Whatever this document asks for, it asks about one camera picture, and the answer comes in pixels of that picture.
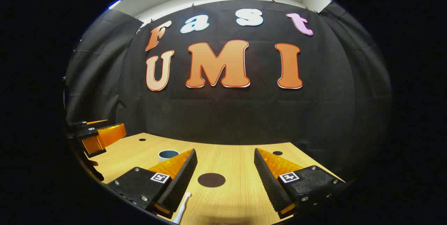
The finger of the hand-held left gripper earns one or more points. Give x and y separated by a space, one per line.
87 124
104 136

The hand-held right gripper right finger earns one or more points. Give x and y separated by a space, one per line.
267 179

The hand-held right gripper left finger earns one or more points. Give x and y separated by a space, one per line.
181 179

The blue cup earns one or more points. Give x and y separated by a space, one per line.
168 155

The white toothbrush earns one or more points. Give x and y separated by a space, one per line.
181 209

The dark brown round coaster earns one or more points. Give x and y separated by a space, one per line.
211 180

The wooden desktop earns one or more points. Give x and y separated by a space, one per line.
230 162

